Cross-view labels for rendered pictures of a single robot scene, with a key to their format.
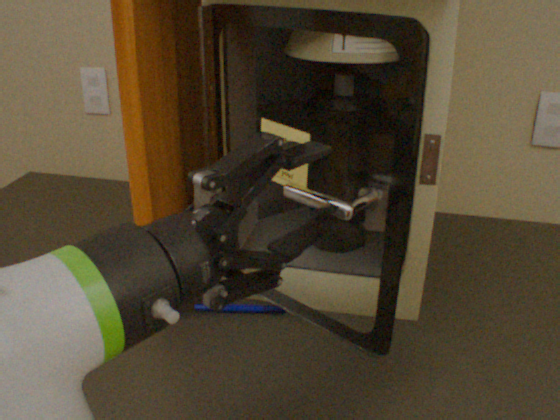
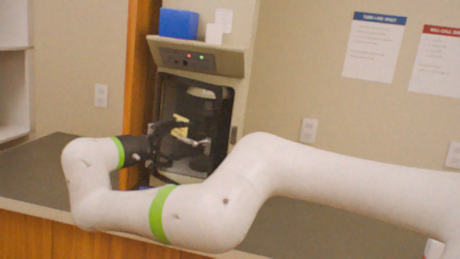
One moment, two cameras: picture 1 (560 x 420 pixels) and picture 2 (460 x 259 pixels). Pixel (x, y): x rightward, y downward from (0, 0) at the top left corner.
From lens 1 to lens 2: 0.66 m
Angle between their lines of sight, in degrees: 11
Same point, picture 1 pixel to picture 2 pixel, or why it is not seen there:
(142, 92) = (132, 99)
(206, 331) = not seen: hidden behind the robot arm
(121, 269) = (126, 143)
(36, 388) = (101, 165)
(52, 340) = (107, 155)
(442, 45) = (238, 94)
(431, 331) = not seen: hidden behind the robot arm
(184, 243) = (143, 141)
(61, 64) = (85, 80)
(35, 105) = (67, 98)
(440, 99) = (237, 113)
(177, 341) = not seen: hidden behind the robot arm
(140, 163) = (127, 124)
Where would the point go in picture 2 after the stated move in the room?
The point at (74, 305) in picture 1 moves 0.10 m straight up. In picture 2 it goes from (113, 148) to (115, 111)
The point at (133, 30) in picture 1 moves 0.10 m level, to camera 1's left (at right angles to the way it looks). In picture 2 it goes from (132, 77) to (102, 73)
